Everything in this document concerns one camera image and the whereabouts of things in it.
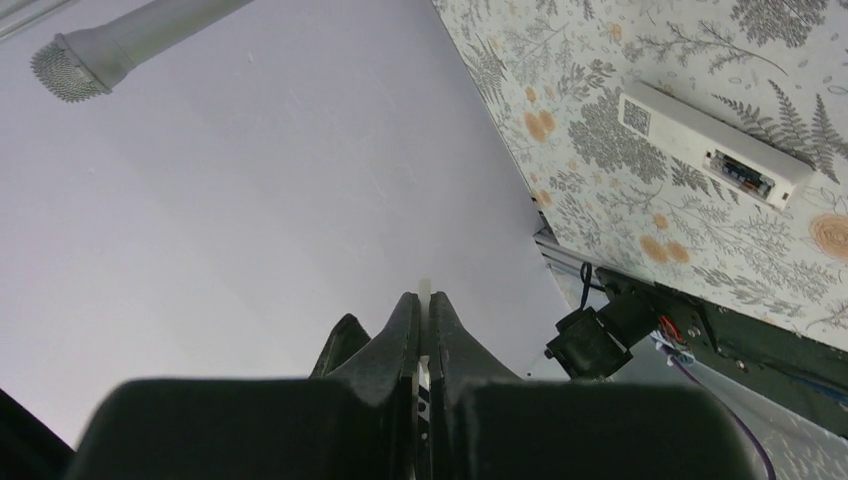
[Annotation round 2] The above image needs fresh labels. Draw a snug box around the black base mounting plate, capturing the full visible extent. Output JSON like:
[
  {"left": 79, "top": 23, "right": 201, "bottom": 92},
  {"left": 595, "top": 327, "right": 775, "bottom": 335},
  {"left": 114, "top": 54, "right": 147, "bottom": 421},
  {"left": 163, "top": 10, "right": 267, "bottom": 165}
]
[{"left": 595, "top": 268, "right": 847, "bottom": 438}]

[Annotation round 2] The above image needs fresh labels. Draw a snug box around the white remote control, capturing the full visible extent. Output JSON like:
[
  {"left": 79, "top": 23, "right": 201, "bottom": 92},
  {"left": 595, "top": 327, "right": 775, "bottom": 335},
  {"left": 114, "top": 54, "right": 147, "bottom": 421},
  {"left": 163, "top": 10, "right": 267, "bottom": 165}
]
[{"left": 618, "top": 82, "right": 814, "bottom": 211}]

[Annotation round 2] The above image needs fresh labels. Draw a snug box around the grey microphone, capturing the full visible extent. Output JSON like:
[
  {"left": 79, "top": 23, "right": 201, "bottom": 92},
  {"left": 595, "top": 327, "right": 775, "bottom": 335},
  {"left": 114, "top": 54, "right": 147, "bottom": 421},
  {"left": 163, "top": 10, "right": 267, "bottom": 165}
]
[{"left": 30, "top": 0, "right": 251, "bottom": 103}]

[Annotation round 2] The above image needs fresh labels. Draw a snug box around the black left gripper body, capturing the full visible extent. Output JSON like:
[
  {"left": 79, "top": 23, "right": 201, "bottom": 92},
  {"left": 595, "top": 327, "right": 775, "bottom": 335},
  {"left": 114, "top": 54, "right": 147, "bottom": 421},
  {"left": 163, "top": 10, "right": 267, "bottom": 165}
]
[{"left": 309, "top": 313, "right": 371, "bottom": 378}]

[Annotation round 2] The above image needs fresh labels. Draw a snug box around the white battery cover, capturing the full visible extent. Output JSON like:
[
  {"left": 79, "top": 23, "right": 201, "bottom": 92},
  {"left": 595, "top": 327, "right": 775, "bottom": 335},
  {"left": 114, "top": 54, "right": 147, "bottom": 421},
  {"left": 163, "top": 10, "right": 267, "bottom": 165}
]
[{"left": 415, "top": 279, "right": 432, "bottom": 479}]

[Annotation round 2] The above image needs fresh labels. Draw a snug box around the floral patterned table mat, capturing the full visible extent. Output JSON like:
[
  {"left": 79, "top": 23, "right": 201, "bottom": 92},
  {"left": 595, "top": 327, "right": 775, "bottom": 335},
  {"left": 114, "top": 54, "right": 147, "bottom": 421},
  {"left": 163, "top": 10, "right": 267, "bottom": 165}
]
[{"left": 435, "top": 1, "right": 847, "bottom": 349}]

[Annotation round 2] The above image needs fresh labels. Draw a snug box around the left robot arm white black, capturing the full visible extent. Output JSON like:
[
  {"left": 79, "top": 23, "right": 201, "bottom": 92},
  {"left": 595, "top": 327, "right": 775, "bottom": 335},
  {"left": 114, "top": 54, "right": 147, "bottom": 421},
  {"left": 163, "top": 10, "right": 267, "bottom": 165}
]
[{"left": 311, "top": 262, "right": 661, "bottom": 379}]

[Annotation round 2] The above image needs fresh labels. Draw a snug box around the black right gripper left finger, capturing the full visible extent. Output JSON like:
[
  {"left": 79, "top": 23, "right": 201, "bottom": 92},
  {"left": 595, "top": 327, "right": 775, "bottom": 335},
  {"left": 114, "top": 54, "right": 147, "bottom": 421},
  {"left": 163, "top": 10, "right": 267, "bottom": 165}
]
[{"left": 66, "top": 293, "right": 421, "bottom": 479}]

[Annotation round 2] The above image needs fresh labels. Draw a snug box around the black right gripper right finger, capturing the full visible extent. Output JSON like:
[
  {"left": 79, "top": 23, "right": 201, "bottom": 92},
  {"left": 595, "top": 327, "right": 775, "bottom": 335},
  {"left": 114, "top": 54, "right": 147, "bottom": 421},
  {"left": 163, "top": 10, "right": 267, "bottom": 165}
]
[{"left": 428, "top": 292, "right": 755, "bottom": 479}]

